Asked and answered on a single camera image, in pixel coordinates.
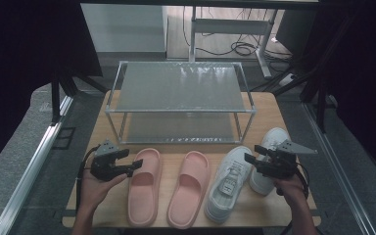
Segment grey cabinet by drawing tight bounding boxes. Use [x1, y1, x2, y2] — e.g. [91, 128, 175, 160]
[80, 3, 168, 54]

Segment white sneaker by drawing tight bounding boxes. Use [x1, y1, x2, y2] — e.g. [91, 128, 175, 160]
[204, 145, 255, 224]
[249, 126, 292, 197]

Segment black floor cables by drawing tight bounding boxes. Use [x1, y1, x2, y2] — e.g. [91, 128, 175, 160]
[182, 6, 292, 63]

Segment metal shoe rack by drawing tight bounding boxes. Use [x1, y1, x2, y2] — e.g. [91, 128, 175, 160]
[104, 60, 258, 145]

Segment pink slipper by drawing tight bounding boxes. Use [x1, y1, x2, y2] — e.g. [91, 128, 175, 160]
[166, 150, 212, 230]
[126, 147, 163, 228]

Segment black computer case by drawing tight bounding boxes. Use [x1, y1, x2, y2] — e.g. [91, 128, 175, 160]
[275, 9, 311, 57]

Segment right hand-held gripper cable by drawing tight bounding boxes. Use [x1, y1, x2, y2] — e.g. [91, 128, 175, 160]
[275, 161, 311, 235]

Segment hand-held gripper cable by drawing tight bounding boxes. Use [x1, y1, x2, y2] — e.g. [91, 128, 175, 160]
[275, 161, 311, 235]
[75, 145, 101, 210]

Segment left hand-held gripper cable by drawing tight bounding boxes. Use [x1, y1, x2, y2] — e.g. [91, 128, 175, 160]
[75, 145, 101, 210]

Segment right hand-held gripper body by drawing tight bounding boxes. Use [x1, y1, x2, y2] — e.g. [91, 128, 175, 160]
[260, 139, 318, 180]

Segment white desk frame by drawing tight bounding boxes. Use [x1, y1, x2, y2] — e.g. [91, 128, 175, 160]
[188, 6, 279, 79]

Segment person's right hand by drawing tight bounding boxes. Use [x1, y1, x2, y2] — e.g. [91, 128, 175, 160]
[272, 174, 306, 204]

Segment aluminium rail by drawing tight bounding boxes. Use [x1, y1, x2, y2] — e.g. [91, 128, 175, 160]
[0, 96, 74, 235]
[302, 101, 376, 235]

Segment white power strip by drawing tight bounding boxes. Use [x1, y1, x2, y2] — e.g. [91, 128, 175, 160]
[278, 72, 298, 87]

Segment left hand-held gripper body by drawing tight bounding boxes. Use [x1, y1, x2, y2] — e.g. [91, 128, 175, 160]
[90, 139, 128, 182]

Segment black metal stand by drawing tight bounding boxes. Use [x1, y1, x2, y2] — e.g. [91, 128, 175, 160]
[251, 13, 356, 131]
[50, 70, 109, 125]

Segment dark curtain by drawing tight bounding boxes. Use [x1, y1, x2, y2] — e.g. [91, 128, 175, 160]
[306, 0, 376, 187]
[0, 0, 104, 179]

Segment person's left hand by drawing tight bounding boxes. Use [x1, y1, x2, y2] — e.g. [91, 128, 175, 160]
[79, 170, 128, 213]

